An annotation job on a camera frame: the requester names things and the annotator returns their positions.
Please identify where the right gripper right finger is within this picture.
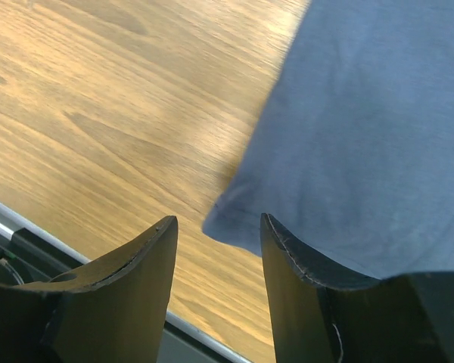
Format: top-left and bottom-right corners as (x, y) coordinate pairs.
(260, 214), (454, 362)

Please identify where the aluminium frame rail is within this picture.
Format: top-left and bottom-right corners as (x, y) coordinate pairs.
(0, 192), (247, 363)

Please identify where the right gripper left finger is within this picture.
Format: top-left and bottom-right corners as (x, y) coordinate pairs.
(0, 215), (179, 363)

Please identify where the blue tank top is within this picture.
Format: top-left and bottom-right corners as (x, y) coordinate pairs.
(202, 1), (454, 279)

